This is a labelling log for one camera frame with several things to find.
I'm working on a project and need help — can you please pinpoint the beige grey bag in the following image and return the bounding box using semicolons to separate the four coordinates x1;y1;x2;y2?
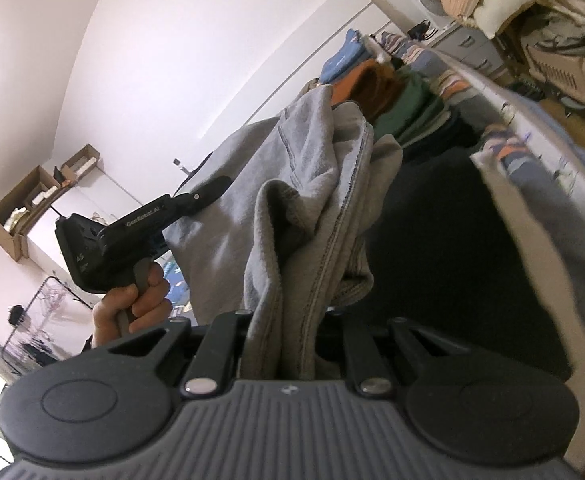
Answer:
517;9;585;117

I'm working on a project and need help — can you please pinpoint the grey sweatshirt with black trim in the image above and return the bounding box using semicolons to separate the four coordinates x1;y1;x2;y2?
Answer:
162;82;406;382

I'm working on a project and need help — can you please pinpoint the blue printed pillow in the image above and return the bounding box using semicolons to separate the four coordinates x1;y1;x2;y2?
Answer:
162;260;194;312

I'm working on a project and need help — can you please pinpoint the person's left hand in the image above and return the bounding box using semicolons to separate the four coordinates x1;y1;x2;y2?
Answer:
91;263;173;348

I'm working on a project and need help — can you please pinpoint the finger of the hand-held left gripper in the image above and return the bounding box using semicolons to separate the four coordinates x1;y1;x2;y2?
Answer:
190;175;232;214

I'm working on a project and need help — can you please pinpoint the large cardboard box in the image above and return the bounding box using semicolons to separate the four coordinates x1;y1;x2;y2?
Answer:
0;165;64;262

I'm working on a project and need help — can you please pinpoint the small cardboard box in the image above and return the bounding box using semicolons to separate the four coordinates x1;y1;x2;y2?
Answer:
54;143;105;187

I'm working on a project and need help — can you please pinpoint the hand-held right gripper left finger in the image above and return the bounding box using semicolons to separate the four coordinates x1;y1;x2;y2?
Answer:
107;309;254;401

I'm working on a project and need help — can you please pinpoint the rust brown folded sweater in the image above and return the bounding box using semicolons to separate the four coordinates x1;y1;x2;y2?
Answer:
331;60;399;122

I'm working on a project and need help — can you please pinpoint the striped blanket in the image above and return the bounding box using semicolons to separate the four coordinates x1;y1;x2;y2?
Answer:
371;30;474;107

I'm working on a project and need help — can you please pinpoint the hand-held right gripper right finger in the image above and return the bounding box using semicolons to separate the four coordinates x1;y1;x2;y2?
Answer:
323;309;474;401

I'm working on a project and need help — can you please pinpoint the light blue folded sweater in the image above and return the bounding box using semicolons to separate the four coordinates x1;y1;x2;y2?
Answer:
319;27;374;84

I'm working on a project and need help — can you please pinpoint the dark green folded sweater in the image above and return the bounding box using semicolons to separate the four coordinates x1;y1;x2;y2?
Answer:
371;72;447;142

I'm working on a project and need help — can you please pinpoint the grey drawer cabinet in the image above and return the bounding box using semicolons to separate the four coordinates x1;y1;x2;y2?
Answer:
431;20;504;82

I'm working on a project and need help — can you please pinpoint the black printed garment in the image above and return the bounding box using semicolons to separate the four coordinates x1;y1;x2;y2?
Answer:
363;150;574;382

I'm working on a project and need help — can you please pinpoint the white headboard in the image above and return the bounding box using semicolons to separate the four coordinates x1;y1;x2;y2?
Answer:
199;0;394;139

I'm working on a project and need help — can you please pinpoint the white cushion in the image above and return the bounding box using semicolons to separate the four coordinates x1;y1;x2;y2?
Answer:
471;0;539;39

